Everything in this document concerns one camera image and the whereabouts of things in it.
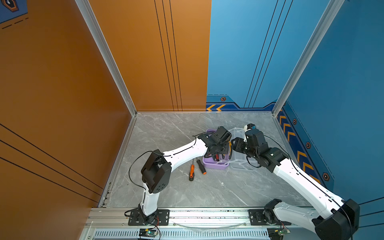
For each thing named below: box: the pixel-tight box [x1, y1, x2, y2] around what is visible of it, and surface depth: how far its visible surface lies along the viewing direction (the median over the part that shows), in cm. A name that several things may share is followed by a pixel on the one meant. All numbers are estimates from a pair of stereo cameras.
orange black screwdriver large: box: [189, 164, 195, 182], surface depth 87 cm
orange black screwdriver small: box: [196, 159, 207, 175], surface depth 90 cm
